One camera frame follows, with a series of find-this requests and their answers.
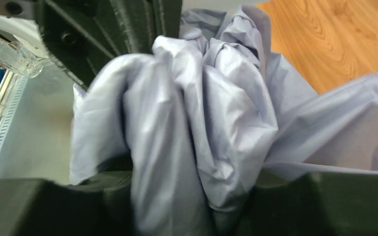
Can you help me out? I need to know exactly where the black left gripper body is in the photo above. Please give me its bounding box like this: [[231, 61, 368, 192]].
[[34, 0, 183, 89]]

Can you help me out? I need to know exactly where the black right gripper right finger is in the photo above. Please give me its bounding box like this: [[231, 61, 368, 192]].
[[238, 171, 378, 236]]

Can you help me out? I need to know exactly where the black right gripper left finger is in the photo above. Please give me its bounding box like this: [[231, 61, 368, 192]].
[[0, 171, 132, 236]]

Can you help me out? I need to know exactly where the lavender folding umbrella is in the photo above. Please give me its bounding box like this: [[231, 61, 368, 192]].
[[69, 5, 378, 236]]

